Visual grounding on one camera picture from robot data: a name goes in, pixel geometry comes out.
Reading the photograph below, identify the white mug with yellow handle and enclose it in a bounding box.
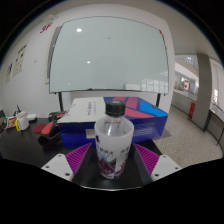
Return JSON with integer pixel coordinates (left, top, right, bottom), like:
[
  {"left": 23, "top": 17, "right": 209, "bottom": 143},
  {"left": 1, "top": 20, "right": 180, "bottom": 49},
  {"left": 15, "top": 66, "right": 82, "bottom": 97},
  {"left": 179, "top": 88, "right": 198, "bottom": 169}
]
[{"left": 14, "top": 110, "right": 31, "bottom": 132}]

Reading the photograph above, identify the red wall sign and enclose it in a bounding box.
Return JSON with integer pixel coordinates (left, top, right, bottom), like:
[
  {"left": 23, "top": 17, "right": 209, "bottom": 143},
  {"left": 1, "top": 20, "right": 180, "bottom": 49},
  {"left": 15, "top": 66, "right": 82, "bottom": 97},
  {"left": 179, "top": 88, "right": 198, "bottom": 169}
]
[{"left": 39, "top": 22, "right": 55, "bottom": 35}]

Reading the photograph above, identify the flat round red coaster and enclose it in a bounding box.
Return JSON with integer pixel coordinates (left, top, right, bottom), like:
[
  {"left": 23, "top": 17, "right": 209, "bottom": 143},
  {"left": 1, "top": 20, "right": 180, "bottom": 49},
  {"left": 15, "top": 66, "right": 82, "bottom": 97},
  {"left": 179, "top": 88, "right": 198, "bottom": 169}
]
[{"left": 33, "top": 123, "right": 48, "bottom": 134}]

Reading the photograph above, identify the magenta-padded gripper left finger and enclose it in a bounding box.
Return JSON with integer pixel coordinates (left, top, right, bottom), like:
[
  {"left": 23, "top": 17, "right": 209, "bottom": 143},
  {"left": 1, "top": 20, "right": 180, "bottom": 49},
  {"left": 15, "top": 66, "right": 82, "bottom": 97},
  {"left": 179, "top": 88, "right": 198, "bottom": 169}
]
[{"left": 40, "top": 142, "right": 96, "bottom": 188}]

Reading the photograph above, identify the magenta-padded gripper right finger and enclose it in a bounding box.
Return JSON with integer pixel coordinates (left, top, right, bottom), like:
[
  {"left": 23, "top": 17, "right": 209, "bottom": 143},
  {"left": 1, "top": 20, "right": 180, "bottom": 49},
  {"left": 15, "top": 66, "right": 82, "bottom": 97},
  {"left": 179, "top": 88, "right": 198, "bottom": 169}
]
[{"left": 131, "top": 142, "right": 183, "bottom": 187}]

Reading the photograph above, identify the large white wall poster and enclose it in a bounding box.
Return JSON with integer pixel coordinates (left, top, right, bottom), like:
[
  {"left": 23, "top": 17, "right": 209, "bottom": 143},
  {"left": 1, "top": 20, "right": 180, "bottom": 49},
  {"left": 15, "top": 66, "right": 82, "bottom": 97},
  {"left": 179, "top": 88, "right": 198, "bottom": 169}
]
[{"left": 12, "top": 40, "right": 30, "bottom": 78}]

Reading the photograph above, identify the grey wall bulletin board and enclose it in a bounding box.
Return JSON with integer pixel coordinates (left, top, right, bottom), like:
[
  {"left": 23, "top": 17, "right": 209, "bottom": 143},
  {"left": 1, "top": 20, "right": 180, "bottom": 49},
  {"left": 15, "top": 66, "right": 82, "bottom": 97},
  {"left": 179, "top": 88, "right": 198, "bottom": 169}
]
[{"left": 44, "top": 26, "right": 63, "bottom": 85}]

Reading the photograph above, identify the small white wall poster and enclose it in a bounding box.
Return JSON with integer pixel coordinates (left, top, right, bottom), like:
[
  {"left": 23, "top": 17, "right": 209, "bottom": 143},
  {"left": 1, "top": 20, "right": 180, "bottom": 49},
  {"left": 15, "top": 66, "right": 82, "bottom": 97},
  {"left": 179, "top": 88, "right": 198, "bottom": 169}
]
[{"left": 4, "top": 62, "right": 14, "bottom": 84}]

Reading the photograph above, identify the red and black handheld tool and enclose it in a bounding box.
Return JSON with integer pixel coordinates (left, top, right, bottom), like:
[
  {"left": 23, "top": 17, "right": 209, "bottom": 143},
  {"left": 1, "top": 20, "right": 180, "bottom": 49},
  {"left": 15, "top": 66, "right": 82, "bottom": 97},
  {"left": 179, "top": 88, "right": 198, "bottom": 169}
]
[{"left": 37, "top": 111, "right": 68, "bottom": 148}]

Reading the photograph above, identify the large whiteboard on stand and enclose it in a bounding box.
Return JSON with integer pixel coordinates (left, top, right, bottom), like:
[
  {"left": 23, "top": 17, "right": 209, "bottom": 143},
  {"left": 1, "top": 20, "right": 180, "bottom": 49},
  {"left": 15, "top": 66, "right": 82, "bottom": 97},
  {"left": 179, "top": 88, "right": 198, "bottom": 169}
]
[{"left": 48, "top": 15, "right": 170, "bottom": 112}]

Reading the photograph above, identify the clear black-capped drink bottle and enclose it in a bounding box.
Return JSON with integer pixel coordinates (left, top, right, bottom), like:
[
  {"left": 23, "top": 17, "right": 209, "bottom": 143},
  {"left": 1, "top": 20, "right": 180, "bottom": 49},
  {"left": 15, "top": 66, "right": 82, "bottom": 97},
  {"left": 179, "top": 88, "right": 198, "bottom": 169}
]
[{"left": 93, "top": 99, "right": 135, "bottom": 180}]

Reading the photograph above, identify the blue and white cardboard box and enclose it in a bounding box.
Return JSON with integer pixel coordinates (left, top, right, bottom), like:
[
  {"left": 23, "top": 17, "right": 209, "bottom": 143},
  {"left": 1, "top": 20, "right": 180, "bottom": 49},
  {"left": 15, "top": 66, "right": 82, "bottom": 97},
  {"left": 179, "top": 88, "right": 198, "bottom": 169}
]
[{"left": 57, "top": 96, "right": 169, "bottom": 149}]

